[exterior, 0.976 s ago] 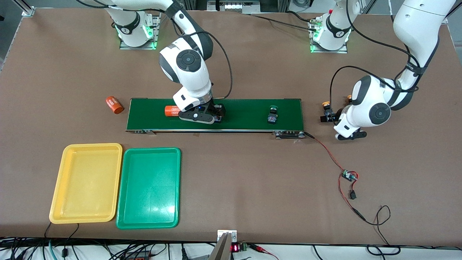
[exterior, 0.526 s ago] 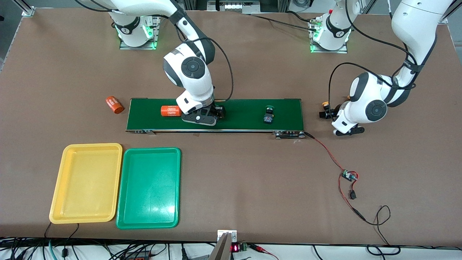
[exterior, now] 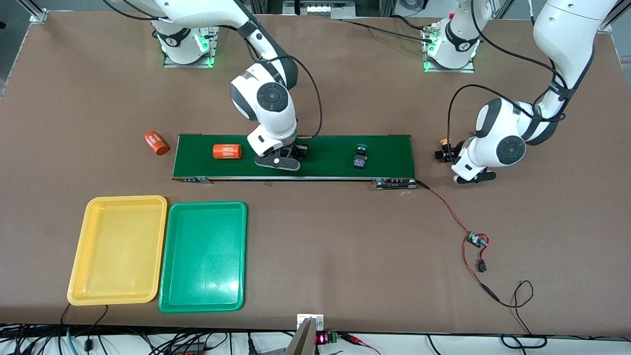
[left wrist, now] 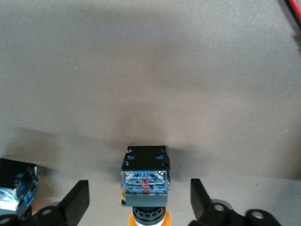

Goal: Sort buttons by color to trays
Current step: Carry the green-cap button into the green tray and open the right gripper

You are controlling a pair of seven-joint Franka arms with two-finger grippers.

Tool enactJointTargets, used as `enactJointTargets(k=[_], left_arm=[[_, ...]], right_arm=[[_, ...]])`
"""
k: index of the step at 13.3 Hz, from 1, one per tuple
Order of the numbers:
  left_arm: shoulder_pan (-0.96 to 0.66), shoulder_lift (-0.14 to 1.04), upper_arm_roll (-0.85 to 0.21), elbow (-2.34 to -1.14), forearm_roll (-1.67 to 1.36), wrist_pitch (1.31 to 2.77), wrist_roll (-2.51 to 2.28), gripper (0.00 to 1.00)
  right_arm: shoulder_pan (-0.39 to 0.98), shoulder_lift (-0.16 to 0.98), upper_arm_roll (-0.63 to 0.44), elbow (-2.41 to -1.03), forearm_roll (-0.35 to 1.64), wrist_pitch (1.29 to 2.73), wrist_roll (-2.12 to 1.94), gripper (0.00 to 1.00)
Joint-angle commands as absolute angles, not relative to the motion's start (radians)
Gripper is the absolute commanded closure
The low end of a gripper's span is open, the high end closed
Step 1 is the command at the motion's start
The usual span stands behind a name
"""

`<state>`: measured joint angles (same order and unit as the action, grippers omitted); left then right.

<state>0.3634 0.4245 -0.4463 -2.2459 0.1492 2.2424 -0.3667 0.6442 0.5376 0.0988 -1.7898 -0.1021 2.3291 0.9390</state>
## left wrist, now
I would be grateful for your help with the yellow push button switch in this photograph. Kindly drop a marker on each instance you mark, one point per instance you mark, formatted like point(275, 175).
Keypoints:
point(21, 179)
point(145, 162)

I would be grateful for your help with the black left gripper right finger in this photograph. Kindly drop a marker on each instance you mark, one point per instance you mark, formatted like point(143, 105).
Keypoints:
point(200, 200)

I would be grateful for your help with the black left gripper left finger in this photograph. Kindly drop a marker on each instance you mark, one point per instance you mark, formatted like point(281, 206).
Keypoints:
point(75, 200)

